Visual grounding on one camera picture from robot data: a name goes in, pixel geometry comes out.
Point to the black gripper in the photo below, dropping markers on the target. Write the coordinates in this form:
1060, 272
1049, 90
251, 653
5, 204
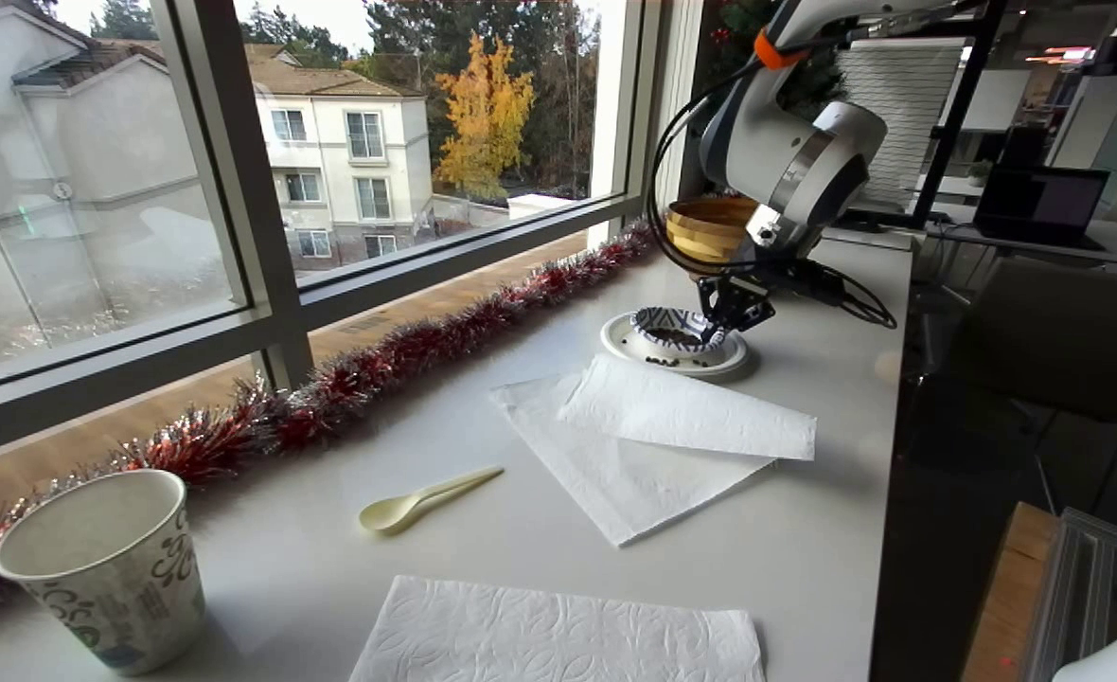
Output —
738, 298

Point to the white round plate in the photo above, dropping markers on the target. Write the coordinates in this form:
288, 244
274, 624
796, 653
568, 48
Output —
655, 363

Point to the golden wooden bowl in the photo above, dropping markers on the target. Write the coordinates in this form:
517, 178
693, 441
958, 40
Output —
703, 233

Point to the small white paper napkin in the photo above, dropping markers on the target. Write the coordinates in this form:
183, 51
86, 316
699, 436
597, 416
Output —
710, 418

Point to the large folded white napkin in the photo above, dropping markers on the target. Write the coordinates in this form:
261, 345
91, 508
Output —
617, 485

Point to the green potted plant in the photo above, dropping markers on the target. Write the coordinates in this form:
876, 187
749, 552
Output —
729, 32

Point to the yellow autumn tree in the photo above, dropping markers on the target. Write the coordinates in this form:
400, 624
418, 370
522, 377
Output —
487, 115

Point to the dark sofa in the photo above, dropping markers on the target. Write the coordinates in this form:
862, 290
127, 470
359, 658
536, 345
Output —
1060, 343

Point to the textured white paper towel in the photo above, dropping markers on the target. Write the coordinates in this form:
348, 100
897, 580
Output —
558, 638

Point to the dark monitor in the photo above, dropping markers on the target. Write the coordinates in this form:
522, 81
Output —
1049, 204

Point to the pale yellow plastic spoon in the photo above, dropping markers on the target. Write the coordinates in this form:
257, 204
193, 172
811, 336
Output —
391, 508

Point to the red silver tinsel garland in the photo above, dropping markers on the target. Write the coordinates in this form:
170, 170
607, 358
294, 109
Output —
330, 393

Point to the brown wooden board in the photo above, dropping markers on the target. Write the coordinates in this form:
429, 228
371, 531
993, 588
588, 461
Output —
1004, 608

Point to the white apartment house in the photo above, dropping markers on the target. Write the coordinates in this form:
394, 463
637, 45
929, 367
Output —
341, 154

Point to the clear metal framed tray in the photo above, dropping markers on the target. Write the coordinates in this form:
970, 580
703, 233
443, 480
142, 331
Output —
1089, 580

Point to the patterned white paper cup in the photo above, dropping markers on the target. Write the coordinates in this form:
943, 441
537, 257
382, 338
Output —
115, 593

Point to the gray house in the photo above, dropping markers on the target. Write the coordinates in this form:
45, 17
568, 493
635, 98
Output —
64, 191

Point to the black shelf post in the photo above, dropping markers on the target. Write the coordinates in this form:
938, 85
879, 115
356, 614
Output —
956, 128

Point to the dark window frame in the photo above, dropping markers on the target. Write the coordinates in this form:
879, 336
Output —
241, 191

